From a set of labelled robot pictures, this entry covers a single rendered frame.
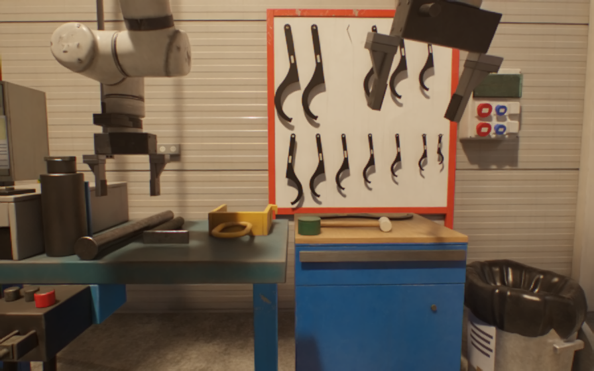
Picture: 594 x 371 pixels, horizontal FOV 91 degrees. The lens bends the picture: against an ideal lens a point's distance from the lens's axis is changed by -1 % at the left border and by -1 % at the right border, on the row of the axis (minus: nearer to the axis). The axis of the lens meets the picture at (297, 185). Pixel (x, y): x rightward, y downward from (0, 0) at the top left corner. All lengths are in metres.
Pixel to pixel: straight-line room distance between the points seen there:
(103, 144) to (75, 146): 2.10
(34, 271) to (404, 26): 0.78
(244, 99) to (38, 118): 1.32
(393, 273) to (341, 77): 1.60
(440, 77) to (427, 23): 2.23
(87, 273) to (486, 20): 0.79
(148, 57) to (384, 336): 1.30
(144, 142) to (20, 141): 0.96
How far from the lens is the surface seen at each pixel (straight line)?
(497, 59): 0.55
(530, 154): 3.07
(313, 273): 1.29
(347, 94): 2.44
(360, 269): 1.31
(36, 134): 1.76
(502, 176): 2.94
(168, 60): 0.66
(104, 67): 0.72
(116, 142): 0.83
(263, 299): 0.83
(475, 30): 0.51
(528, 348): 1.87
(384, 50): 0.46
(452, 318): 1.53
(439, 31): 0.48
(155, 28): 0.66
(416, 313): 1.46
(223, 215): 0.80
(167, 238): 0.77
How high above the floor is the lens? 1.26
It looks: 5 degrees down
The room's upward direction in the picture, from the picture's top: straight up
